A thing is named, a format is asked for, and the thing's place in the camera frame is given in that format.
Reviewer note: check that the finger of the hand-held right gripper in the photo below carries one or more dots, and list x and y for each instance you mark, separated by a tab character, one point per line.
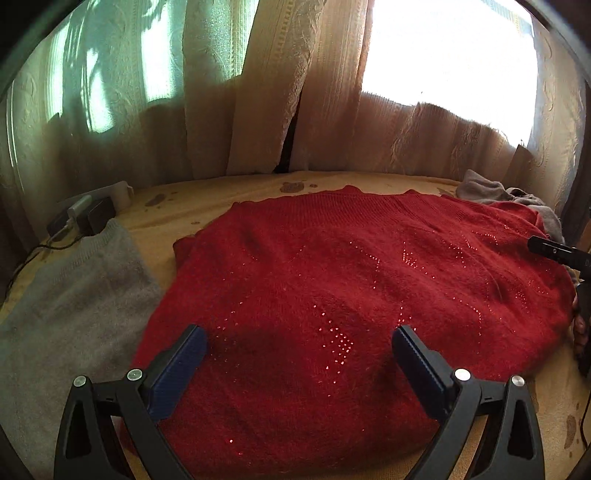
547	247

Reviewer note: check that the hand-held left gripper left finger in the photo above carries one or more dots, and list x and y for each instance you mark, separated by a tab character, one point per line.
180	369

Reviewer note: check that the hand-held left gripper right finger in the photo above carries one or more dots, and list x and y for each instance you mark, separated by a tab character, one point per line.
418	369

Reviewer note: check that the taupe knit sweater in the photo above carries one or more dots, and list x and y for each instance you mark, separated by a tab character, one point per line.
485	189

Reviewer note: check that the light grey knit sweater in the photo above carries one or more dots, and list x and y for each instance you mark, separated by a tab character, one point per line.
78	300

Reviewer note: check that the red knit sweater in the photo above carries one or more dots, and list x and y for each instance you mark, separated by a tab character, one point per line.
323	286

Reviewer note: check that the person's right hand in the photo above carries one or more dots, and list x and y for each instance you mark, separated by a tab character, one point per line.
581	327

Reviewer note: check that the yellow paw print blanket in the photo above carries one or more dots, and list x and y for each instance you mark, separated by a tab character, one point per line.
194	207

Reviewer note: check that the cream patterned curtain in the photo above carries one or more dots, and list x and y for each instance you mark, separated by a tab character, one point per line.
207	115
415	138

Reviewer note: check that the black power adapter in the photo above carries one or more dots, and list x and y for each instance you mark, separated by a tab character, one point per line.
101	214
57	225

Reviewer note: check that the white power strip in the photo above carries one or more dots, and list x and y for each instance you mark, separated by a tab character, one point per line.
117	191

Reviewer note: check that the white power adapter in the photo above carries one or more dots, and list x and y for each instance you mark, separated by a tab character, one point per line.
79	210

